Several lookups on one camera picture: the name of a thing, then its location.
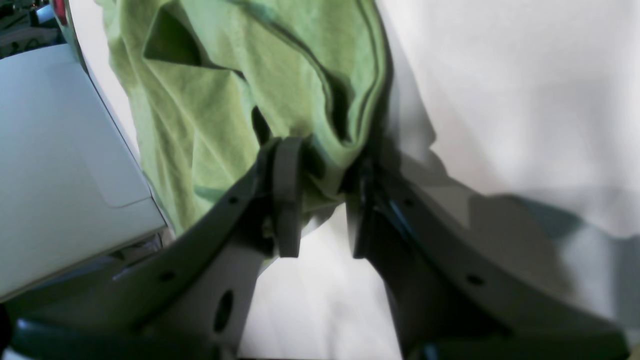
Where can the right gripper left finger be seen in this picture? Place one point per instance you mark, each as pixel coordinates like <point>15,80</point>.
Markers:
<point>191,300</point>

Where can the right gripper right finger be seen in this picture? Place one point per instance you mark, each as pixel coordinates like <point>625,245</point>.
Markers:
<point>449,302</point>

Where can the green t-shirt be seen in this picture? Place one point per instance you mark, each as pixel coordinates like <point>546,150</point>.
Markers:
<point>208,80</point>

